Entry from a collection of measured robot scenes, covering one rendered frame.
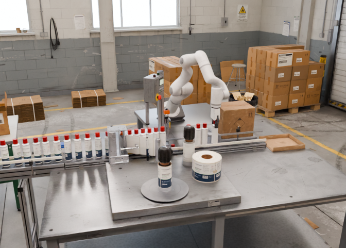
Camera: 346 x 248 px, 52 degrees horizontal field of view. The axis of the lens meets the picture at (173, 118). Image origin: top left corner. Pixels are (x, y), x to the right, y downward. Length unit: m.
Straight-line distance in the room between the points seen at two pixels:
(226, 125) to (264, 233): 0.95
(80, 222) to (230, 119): 1.61
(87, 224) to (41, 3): 6.19
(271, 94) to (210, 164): 4.19
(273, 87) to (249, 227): 3.62
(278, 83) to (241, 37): 3.13
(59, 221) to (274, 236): 1.73
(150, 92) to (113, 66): 5.45
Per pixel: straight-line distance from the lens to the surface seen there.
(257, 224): 3.25
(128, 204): 2.21
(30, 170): 2.84
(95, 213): 2.26
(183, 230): 3.10
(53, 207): 2.38
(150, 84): 2.70
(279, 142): 3.29
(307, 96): 6.97
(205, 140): 2.92
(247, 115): 3.23
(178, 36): 8.54
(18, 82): 8.08
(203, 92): 6.48
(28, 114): 6.58
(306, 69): 6.78
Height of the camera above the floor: 2.07
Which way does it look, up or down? 19 degrees down
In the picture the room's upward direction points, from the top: straight up
